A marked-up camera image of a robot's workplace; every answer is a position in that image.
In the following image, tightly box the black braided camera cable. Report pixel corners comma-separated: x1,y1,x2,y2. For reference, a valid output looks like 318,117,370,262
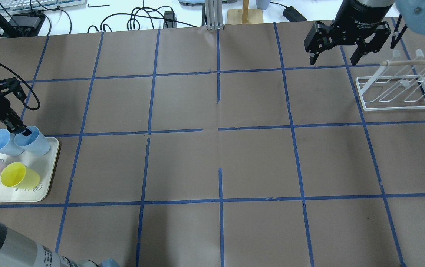
0,56,41,111

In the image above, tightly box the black power adapter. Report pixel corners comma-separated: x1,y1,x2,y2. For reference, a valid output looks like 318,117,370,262
283,6,307,22

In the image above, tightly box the light blue cup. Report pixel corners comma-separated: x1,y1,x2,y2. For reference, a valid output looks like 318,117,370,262
14,126,51,156
0,129,24,156

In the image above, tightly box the wooden stand base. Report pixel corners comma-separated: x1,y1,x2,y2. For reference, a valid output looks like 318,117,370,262
226,0,264,25

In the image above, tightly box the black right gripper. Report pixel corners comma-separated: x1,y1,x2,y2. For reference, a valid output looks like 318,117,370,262
304,0,392,66

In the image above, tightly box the aluminium frame post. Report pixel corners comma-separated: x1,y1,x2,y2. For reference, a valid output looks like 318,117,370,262
205,0,224,30

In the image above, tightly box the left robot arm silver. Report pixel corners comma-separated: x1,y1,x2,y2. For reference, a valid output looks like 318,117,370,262
0,78,96,267

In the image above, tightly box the white wire cup rack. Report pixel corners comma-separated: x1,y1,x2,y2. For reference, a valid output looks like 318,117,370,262
355,49,425,111

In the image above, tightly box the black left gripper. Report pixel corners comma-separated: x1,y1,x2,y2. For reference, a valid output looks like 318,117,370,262
0,78,32,136

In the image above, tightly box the yellow cup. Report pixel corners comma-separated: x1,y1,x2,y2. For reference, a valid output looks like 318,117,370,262
0,162,41,190

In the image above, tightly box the beige serving tray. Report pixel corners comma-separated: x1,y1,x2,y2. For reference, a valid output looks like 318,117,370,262
0,137,60,203

